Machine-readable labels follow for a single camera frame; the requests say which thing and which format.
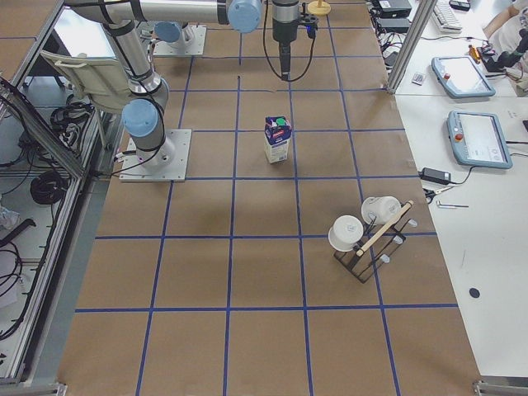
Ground white cup on rack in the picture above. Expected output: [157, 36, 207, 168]
[328, 214, 364, 252]
[361, 196, 401, 225]

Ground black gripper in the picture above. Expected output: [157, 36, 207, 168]
[271, 1, 318, 81]

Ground white keyboard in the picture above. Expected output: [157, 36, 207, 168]
[431, 0, 463, 34]

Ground far teach pendant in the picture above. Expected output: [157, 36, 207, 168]
[431, 56, 496, 98]

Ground small remote control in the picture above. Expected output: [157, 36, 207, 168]
[412, 73, 426, 86]

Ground blue white milk carton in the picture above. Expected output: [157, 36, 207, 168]
[265, 116, 292, 163]

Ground black scissors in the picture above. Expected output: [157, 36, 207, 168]
[423, 186, 452, 205]

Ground white cup on rack left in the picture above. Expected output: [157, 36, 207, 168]
[328, 214, 364, 252]

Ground black wire cup rack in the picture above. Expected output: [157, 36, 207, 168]
[331, 200, 417, 284]

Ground teach pendant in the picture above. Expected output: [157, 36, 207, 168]
[431, 56, 496, 98]
[446, 111, 512, 169]

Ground aluminium frame post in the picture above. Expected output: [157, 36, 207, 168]
[386, 0, 436, 94]

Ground white cup on rack right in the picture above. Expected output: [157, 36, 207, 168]
[361, 196, 401, 225]

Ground near teach pendant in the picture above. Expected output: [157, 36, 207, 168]
[446, 111, 512, 169]

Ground black power adapter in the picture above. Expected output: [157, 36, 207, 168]
[418, 167, 451, 186]

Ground metal hex key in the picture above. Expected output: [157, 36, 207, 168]
[436, 200, 469, 209]

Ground wooden ring stand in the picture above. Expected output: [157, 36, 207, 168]
[307, 0, 332, 16]

